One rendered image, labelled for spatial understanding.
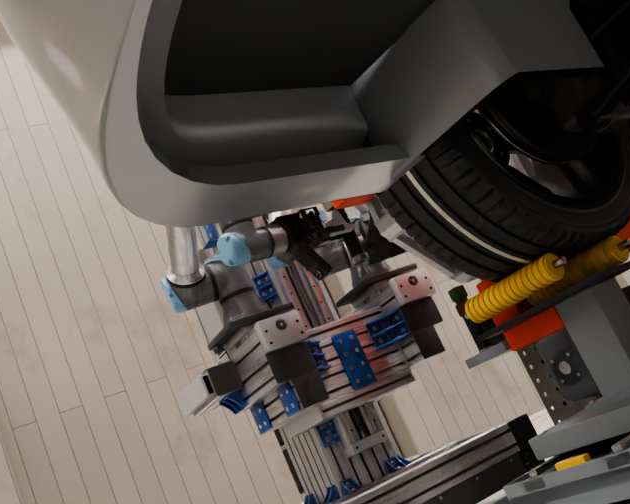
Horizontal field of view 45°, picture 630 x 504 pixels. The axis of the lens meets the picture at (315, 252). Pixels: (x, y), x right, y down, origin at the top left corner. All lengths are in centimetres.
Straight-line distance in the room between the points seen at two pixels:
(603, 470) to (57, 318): 414
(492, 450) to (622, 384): 84
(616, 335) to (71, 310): 404
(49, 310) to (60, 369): 39
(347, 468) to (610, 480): 123
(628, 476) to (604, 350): 32
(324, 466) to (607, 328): 119
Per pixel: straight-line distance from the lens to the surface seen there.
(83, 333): 512
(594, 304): 163
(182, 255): 222
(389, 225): 163
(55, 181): 554
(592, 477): 146
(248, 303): 231
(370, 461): 256
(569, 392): 202
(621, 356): 163
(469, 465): 235
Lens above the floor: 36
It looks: 14 degrees up
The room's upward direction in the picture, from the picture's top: 25 degrees counter-clockwise
